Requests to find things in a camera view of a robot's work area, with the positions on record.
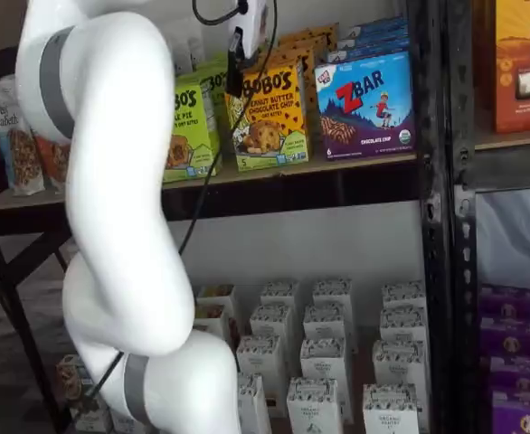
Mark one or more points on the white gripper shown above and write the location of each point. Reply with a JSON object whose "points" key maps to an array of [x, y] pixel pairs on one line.
{"points": [[256, 27]]}

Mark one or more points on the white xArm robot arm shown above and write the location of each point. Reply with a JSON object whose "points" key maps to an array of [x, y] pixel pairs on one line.
{"points": [[111, 181]]}

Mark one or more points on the green Bobo's apple pie box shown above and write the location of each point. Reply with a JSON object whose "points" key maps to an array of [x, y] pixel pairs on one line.
{"points": [[213, 81], [192, 135]]}

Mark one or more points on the wooden shelf board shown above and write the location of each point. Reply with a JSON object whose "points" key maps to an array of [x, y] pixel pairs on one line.
{"points": [[292, 165], [518, 140]]}

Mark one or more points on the blue Zbar chocolate chip box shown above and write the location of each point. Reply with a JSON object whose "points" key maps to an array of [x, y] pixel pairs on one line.
{"points": [[378, 25], [373, 50], [364, 108], [378, 38]]}

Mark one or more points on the purely elizabeth granola bag orange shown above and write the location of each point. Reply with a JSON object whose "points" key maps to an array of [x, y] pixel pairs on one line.
{"points": [[52, 163]]}

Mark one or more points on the large orange cereal box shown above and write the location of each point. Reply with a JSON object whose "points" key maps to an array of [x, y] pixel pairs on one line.
{"points": [[509, 108]]}

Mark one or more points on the black metal shelf rack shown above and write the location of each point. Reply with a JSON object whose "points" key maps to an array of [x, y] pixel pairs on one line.
{"points": [[437, 271]]}

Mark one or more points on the dark grey metal shelf rack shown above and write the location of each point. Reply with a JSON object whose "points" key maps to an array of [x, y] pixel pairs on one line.
{"points": [[466, 271]]}

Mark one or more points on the box with cookie print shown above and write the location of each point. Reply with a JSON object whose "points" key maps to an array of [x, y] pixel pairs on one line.
{"points": [[70, 375]]}

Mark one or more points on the purple snack box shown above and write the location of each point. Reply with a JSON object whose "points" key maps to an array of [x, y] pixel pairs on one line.
{"points": [[527, 420], [509, 307], [523, 384], [513, 343]]}

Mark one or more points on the white box with dark print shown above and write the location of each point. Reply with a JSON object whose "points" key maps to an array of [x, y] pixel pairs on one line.
{"points": [[88, 418]]}

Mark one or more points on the white purely elizabeth granola bag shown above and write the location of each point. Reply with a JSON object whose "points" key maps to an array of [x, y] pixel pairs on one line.
{"points": [[186, 50]]}

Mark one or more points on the white carton with colourful print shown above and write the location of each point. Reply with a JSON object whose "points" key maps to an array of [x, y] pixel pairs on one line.
{"points": [[208, 316], [215, 294]]}

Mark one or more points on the white Organic Pantry carton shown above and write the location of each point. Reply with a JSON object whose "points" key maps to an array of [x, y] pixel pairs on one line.
{"points": [[324, 361], [269, 323], [324, 325], [333, 294], [258, 361], [312, 411], [279, 294], [403, 327], [398, 366], [403, 294], [252, 407], [389, 411]]}

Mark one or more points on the purely elizabeth granola bag blue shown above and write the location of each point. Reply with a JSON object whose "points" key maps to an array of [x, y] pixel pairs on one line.
{"points": [[7, 117]]}

